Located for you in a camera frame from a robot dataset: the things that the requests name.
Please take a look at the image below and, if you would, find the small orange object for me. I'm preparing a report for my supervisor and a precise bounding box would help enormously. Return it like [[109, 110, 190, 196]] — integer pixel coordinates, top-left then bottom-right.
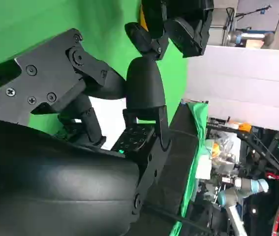
[[237, 122, 252, 133]]

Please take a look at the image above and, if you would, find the orange white toy bread roll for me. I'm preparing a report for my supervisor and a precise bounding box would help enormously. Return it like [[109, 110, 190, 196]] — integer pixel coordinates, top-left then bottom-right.
[[140, 4, 150, 32]]

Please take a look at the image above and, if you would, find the lilac plate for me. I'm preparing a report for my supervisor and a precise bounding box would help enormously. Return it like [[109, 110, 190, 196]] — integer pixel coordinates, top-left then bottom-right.
[[89, 96, 128, 151]]

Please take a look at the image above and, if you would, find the black cable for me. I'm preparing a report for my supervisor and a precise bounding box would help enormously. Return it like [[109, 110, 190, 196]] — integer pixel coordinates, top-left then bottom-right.
[[141, 206, 215, 234]]

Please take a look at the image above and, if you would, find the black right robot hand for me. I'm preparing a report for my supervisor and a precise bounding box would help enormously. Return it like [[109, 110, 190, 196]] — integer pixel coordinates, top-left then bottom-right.
[[0, 28, 172, 236]]

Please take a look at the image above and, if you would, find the green table cloth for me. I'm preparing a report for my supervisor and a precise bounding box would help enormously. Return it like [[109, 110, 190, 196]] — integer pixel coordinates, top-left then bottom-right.
[[0, 0, 210, 236]]

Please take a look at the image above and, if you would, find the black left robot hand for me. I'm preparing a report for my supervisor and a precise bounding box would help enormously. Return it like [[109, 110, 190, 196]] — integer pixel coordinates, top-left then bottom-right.
[[124, 0, 214, 59]]

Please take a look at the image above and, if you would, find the white partition panel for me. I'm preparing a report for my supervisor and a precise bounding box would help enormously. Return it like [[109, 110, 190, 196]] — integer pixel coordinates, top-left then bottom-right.
[[186, 45, 279, 131]]

